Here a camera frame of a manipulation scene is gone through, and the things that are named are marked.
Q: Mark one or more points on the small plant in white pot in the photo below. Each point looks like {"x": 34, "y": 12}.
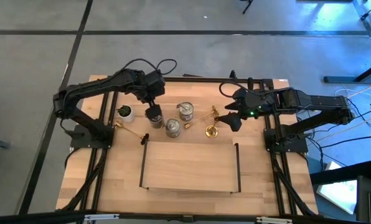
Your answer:
{"x": 128, "y": 117}

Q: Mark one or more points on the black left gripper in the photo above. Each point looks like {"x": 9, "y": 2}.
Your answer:
{"x": 151, "y": 87}

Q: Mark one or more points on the black chair leg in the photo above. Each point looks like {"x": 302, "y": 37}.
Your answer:
{"x": 247, "y": 7}

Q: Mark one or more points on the black rig crossbar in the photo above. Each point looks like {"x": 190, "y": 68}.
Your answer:
{"x": 185, "y": 218}

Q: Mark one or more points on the blue-lit desk leg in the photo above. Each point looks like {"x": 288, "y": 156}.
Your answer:
{"x": 341, "y": 79}

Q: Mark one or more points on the black desk frame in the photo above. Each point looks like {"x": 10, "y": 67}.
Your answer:
{"x": 369, "y": 31}

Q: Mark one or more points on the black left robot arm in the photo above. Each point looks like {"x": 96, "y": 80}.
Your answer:
{"x": 89, "y": 87}

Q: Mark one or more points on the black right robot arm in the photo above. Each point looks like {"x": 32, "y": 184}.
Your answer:
{"x": 316, "y": 101}

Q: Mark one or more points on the wooden riser shelf black legs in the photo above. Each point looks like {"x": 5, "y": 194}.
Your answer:
{"x": 188, "y": 165}

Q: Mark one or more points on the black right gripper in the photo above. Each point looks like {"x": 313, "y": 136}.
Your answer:
{"x": 255, "y": 104}

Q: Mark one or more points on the silver bracket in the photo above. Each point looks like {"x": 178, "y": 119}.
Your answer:
{"x": 101, "y": 216}
{"x": 274, "y": 220}

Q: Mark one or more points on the black aluminium table frame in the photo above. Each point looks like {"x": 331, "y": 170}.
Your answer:
{"x": 204, "y": 80}

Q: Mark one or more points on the black desk bar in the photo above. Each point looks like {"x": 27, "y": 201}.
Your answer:
{"x": 344, "y": 172}

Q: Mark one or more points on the white lit display panel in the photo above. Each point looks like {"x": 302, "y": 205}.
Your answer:
{"x": 338, "y": 193}

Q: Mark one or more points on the gold candlestick holder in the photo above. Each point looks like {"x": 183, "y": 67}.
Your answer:
{"x": 211, "y": 132}
{"x": 187, "y": 125}
{"x": 145, "y": 139}

